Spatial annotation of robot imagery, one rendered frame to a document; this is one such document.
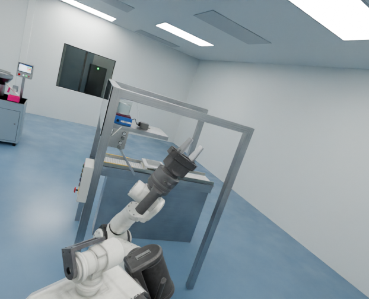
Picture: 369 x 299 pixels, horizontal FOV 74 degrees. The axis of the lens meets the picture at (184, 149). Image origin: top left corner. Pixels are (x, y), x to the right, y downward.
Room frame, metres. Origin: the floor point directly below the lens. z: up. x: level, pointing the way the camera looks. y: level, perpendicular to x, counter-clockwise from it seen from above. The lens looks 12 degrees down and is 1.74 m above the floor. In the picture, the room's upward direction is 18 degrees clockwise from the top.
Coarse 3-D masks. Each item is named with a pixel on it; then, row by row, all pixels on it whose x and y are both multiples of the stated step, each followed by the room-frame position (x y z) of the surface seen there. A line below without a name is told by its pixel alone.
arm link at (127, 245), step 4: (100, 228) 0.83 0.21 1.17; (96, 232) 0.83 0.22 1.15; (100, 232) 0.81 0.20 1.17; (128, 232) 0.88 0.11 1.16; (96, 236) 0.82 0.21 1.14; (100, 236) 0.80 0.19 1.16; (128, 236) 0.87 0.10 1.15; (120, 240) 0.80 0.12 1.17; (124, 240) 0.81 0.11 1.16; (128, 240) 0.86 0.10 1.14; (124, 244) 0.76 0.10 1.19; (128, 244) 0.76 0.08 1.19; (132, 244) 0.77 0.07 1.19; (124, 248) 0.74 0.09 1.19; (128, 248) 0.73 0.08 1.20; (132, 248) 0.73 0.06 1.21; (124, 252) 0.72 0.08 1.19; (128, 252) 0.71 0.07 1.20; (124, 256) 0.71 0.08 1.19; (120, 264) 0.70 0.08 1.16; (124, 268) 0.69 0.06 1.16
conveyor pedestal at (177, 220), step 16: (112, 192) 2.40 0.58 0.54; (128, 192) 2.47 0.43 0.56; (176, 192) 2.68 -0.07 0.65; (192, 192) 2.75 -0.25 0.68; (112, 208) 2.42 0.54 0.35; (176, 208) 2.70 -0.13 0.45; (192, 208) 2.78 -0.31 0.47; (96, 224) 2.37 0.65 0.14; (144, 224) 2.58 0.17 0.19; (160, 224) 2.65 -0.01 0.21; (176, 224) 2.73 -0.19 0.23; (192, 224) 2.81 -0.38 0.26; (176, 240) 2.76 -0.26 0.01
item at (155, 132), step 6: (114, 126) 2.28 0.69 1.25; (120, 126) 2.30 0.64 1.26; (126, 126) 2.32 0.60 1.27; (132, 126) 2.42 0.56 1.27; (138, 126) 2.52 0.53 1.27; (150, 126) 2.74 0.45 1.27; (138, 132) 2.37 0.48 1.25; (144, 132) 2.39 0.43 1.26; (150, 132) 2.41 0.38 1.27; (156, 132) 2.51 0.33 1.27; (162, 132) 2.62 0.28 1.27; (162, 138) 2.46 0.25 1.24
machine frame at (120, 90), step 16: (112, 80) 2.44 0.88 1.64; (112, 96) 1.62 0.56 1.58; (128, 96) 1.66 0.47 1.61; (144, 96) 1.70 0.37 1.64; (160, 96) 2.73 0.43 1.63; (112, 112) 1.63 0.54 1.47; (176, 112) 1.80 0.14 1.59; (192, 112) 1.85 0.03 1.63; (112, 128) 1.65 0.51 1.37; (240, 128) 2.02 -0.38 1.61; (96, 144) 2.53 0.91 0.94; (192, 144) 2.94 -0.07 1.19; (240, 144) 2.07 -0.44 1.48; (96, 160) 1.62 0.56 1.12; (240, 160) 2.06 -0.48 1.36; (96, 176) 1.63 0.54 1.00; (224, 192) 2.05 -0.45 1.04; (80, 208) 2.53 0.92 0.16; (80, 224) 1.62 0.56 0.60; (208, 224) 2.10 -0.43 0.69; (80, 240) 1.64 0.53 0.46; (208, 240) 2.06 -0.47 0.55; (192, 272) 2.07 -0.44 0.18; (192, 288) 2.07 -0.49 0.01
